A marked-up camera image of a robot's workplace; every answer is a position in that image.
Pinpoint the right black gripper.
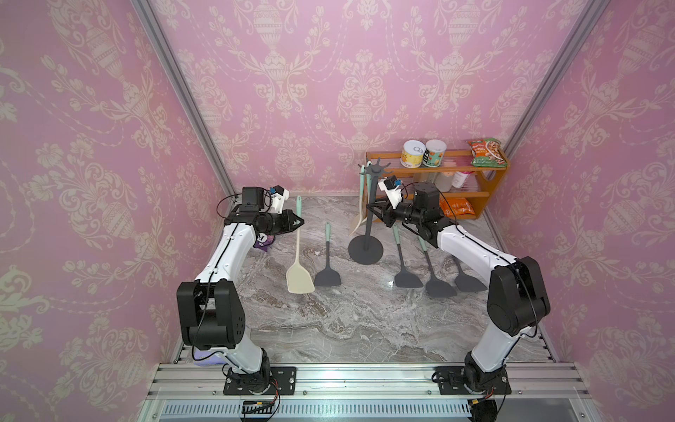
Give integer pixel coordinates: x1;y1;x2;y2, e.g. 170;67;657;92
368;196;427;230

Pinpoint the grey utensil rack stand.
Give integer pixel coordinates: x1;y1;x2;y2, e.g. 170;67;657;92
348;158;390;265

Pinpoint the cream spatula mint handle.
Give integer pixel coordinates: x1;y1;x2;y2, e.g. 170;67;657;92
286;223;315;295

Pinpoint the grey spatula mint handle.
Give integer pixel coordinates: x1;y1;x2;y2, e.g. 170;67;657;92
418;236;457;299
392;225;424;288
314;223;342;288
453;256;488;293

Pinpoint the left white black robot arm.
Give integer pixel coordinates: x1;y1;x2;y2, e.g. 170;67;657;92
177;186;304;395

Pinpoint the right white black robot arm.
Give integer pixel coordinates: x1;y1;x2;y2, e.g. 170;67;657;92
367;176;551;395

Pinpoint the purple candy bag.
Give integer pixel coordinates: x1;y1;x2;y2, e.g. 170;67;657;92
254;233;275;251

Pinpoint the orange snack packet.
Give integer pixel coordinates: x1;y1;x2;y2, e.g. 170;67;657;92
439;197;476;218

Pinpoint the white plastic bottle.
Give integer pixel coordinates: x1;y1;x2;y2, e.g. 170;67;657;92
434;159;456;193

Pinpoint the yellow tin can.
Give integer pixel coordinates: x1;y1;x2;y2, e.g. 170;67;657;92
400;140;426;168

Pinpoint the wooden orange shelf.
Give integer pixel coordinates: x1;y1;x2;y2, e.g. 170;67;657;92
366;149;511;220

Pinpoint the white pink bottle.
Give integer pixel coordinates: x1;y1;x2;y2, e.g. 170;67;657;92
452;172;471;190

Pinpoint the green tin can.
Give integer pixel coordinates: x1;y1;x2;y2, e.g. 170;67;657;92
423;139;446;168

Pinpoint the red green snack packet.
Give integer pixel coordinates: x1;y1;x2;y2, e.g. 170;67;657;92
468;138;507;168

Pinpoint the purple tissue packet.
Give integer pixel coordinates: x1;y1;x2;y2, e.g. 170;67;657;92
193;349;229;367

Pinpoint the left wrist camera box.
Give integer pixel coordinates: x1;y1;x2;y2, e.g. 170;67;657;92
270;186;290;214

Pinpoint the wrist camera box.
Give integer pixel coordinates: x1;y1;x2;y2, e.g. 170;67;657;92
270;186;290;214
378;175;403;209

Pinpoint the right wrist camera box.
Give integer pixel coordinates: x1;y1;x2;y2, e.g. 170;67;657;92
378;175;403;209

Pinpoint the cream ladle mint handle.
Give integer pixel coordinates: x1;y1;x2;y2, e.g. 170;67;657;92
350;165;366;235

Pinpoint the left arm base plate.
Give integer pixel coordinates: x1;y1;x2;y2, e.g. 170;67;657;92
223;366;297;396

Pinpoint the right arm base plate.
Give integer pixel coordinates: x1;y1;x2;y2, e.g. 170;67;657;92
432;366;512;396

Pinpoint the aluminium front rail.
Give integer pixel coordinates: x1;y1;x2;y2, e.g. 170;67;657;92
138;362;601;421

